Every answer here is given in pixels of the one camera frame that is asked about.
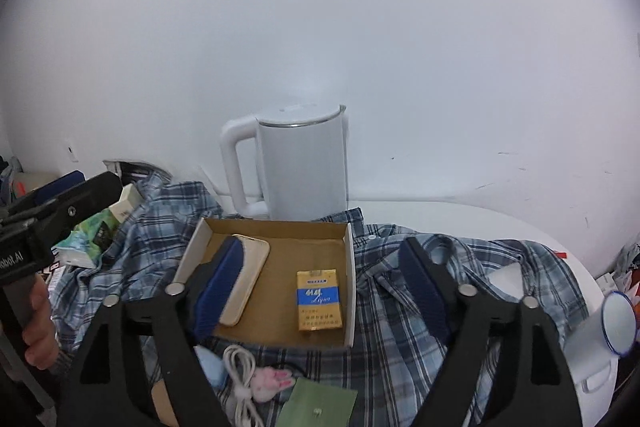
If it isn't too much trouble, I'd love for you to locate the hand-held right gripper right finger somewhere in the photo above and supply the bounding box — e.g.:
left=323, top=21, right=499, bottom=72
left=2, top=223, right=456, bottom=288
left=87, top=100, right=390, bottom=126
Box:
left=399, top=236, right=583, bottom=427

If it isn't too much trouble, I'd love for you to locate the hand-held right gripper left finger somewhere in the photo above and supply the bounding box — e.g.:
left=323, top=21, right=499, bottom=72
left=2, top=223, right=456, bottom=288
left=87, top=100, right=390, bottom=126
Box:
left=56, top=236, right=246, bottom=427

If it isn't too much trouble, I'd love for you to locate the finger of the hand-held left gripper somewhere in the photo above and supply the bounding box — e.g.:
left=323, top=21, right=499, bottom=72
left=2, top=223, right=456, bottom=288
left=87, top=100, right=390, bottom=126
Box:
left=37, top=171, right=124, bottom=253
left=0, top=170, right=86, bottom=222

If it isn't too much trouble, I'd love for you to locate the beige phone case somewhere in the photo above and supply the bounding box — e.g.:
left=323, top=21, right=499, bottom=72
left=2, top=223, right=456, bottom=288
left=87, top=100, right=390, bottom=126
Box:
left=219, top=233, right=271, bottom=327

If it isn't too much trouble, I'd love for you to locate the cardboard box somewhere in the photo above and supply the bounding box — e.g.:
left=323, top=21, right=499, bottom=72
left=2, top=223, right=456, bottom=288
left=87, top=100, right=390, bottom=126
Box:
left=172, top=217, right=357, bottom=349

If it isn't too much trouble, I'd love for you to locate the white cable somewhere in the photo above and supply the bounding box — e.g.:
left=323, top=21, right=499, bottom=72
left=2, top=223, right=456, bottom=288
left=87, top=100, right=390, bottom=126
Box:
left=222, top=344, right=266, bottom=427

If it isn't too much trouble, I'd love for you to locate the light blue packet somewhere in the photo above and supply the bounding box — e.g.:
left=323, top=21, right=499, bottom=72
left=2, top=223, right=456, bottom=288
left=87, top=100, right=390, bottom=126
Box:
left=192, top=346, right=226, bottom=390

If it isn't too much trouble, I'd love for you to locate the pink bunny hair tie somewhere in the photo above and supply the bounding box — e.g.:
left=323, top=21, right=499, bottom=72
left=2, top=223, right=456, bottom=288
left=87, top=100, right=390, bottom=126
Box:
left=250, top=367, right=296, bottom=403

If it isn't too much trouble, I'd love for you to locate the green pouch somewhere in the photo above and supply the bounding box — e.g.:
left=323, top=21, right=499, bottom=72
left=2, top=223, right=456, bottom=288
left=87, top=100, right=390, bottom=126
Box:
left=280, top=377, right=359, bottom=427

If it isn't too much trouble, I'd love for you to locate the person's left hand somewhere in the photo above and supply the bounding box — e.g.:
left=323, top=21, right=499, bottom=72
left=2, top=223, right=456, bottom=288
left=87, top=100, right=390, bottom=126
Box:
left=22, top=279, right=59, bottom=370

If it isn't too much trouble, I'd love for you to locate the small white box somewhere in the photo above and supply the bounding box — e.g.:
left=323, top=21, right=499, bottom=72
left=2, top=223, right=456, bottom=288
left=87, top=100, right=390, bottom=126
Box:
left=109, top=184, right=143, bottom=225

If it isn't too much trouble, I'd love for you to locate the green tissue pack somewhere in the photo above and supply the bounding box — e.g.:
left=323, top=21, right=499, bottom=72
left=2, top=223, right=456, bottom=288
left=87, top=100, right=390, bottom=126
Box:
left=55, top=207, right=123, bottom=269

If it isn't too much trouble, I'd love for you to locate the grey flat box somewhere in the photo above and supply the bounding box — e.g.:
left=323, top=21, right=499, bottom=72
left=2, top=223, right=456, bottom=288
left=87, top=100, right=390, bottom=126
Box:
left=104, top=159, right=151, bottom=184

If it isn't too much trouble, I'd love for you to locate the blue plaid shirt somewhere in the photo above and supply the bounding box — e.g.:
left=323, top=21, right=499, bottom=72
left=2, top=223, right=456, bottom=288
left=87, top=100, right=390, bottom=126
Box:
left=50, top=169, right=591, bottom=427

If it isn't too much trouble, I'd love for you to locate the yellow cigarette pack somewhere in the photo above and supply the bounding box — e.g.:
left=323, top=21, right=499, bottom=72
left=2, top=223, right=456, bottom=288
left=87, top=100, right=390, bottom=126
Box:
left=296, top=270, right=343, bottom=333

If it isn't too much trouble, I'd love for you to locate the brown cardboard piece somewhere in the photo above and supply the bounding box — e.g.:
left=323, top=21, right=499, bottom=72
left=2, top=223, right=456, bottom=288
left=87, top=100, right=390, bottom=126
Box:
left=151, top=379, right=179, bottom=427

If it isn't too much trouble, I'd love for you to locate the white electric kettle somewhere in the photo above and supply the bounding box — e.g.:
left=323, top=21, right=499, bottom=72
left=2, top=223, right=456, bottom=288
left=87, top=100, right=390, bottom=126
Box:
left=220, top=103, right=349, bottom=222

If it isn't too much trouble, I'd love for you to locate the white enamel mug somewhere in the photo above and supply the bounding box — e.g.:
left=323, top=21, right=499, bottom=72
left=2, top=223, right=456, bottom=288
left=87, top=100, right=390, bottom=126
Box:
left=562, top=292, right=638, bottom=370

